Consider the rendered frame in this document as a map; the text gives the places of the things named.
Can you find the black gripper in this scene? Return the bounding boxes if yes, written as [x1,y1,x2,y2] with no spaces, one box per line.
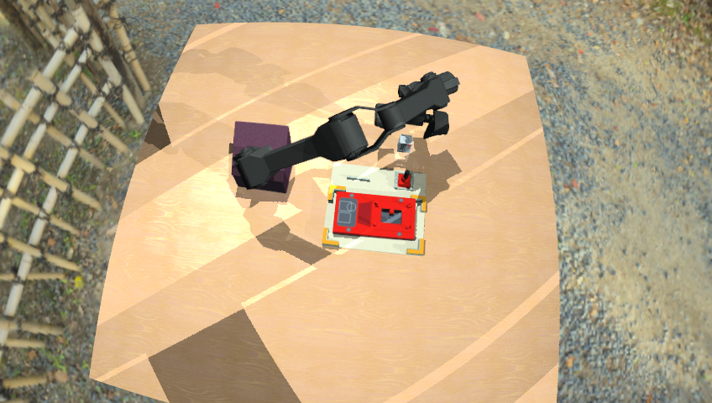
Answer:
[374,110,449,139]

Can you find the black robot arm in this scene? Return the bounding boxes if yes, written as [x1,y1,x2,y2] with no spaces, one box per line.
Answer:
[233,71,460,190]

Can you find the cream flat base plate with orange corner brackets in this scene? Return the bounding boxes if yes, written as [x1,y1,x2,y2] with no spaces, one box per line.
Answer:
[322,162,427,256]

